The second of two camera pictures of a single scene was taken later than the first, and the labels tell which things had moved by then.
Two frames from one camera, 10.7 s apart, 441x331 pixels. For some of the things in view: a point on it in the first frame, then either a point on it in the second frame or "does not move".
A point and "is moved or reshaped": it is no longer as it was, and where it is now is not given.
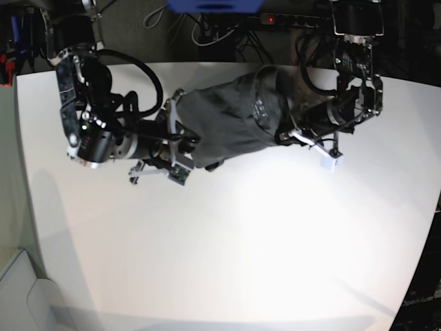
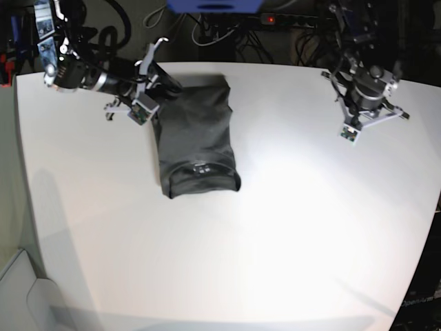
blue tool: [15, 34] does not move
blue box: [215, 6] does not move
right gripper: [329, 146] → [367, 118]
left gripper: [173, 139] → [161, 81]
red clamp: [9, 65] does not move
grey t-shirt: [240, 113] is moved or reshaped
